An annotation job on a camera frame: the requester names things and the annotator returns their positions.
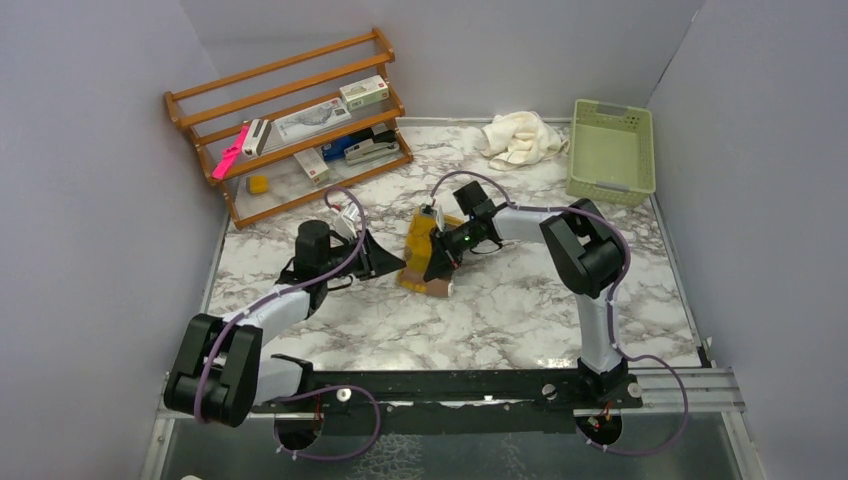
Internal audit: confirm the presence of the pink plastic tool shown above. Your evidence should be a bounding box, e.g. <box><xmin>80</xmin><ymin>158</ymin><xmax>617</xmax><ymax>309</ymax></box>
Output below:
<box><xmin>211</xmin><ymin>122</ymin><xmax>250</xmax><ymax>180</ymax></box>

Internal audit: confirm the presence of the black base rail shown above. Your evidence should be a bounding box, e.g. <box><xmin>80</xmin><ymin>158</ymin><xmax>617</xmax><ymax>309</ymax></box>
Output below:
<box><xmin>252</xmin><ymin>368</ymin><xmax>643</xmax><ymax>436</ymax></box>

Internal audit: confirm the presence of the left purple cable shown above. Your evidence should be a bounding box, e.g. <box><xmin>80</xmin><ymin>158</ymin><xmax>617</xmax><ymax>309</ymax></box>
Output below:
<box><xmin>193</xmin><ymin>187</ymin><xmax>368</xmax><ymax>425</ymax></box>

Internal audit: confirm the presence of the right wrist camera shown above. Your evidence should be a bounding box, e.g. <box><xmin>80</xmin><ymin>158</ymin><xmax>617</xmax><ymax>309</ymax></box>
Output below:
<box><xmin>416</xmin><ymin>204</ymin><xmax>444</xmax><ymax>234</ymax></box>

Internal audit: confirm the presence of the small white red box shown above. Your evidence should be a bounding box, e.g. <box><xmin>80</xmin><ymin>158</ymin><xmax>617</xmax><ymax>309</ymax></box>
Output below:
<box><xmin>293</xmin><ymin>148</ymin><xmax>330</xmax><ymax>185</ymax></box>

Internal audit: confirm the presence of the cream white towel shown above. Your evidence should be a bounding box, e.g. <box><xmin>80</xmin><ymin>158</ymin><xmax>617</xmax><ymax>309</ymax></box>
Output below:
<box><xmin>481</xmin><ymin>111</ymin><xmax>570</xmax><ymax>171</ymax></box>

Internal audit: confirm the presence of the purple cable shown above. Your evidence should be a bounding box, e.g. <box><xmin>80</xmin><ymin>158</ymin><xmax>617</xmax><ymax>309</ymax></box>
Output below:
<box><xmin>193</xmin><ymin>187</ymin><xmax>368</xmax><ymax>425</ymax></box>
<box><xmin>429</xmin><ymin>170</ymin><xmax>692</xmax><ymax>460</ymax></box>

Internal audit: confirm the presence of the blue stapler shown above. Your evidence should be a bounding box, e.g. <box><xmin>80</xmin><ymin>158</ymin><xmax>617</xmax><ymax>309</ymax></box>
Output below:
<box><xmin>320</xmin><ymin>129</ymin><xmax>373</xmax><ymax>162</ymax></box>

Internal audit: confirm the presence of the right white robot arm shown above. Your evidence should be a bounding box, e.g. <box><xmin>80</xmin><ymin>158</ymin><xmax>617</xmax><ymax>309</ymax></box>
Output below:
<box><xmin>423</xmin><ymin>181</ymin><xmax>629</xmax><ymax>407</ymax></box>

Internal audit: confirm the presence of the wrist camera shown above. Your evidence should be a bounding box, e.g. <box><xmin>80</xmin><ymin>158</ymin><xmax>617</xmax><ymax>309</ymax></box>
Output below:
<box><xmin>416</xmin><ymin>204</ymin><xmax>444</xmax><ymax>234</ymax></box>
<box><xmin>332</xmin><ymin>203</ymin><xmax>361</xmax><ymax>241</ymax></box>

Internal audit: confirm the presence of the white silver device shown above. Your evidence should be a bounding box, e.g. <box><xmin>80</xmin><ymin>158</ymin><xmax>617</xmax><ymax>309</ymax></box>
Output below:
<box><xmin>241</xmin><ymin>119</ymin><xmax>272</xmax><ymax>159</ymax></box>

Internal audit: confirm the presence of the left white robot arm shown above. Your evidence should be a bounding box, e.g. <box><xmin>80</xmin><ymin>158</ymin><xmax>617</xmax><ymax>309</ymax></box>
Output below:
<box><xmin>163</xmin><ymin>220</ymin><xmax>406</xmax><ymax>427</ymax></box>

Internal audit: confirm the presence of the yellow sponge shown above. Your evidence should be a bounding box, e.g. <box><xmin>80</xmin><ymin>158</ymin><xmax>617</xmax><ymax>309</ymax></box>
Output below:
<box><xmin>245</xmin><ymin>175</ymin><xmax>270</xmax><ymax>195</ymax></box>

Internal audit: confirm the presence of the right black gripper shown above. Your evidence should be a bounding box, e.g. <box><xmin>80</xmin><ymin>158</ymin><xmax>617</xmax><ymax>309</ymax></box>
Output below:
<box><xmin>424</xmin><ymin>218</ymin><xmax>481</xmax><ymax>281</ymax></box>

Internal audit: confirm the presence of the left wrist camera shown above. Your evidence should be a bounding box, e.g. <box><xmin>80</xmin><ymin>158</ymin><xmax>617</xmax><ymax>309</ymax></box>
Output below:
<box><xmin>332</xmin><ymin>203</ymin><xmax>361</xmax><ymax>241</ymax></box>

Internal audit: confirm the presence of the long white flat box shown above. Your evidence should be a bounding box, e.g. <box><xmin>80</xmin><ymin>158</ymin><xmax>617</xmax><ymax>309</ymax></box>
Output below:
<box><xmin>273</xmin><ymin>98</ymin><xmax>352</xmax><ymax>145</ymax></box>

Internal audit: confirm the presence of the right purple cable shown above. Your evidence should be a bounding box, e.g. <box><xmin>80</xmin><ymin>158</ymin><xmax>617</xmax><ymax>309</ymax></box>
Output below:
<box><xmin>429</xmin><ymin>170</ymin><xmax>692</xmax><ymax>460</ymax></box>

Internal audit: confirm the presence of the orange wooden rack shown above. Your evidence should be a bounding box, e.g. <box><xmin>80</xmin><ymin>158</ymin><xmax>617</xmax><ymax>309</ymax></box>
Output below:
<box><xmin>164</xmin><ymin>28</ymin><xmax>413</xmax><ymax>229</ymax></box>

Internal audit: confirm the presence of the green plastic basket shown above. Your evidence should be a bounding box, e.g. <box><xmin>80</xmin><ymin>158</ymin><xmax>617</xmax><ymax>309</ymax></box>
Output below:
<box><xmin>565</xmin><ymin>99</ymin><xmax>656</xmax><ymax>207</ymax></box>

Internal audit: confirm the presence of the grey white stapler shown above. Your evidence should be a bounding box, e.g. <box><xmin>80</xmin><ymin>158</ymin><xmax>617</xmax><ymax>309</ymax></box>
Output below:
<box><xmin>344</xmin><ymin>130</ymin><xmax>399</xmax><ymax>165</ymax></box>

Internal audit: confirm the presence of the white green box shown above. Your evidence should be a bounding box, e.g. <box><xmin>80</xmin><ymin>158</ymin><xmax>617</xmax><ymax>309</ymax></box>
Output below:
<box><xmin>339</xmin><ymin>75</ymin><xmax>390</xmax><ymax>111</ymax></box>

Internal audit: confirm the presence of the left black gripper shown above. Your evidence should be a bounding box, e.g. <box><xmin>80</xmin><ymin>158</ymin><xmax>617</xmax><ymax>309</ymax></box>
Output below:
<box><xmin>320</xmin><ymin>228</ymin><xmax>406</xmax><ymax>281</ymax></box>

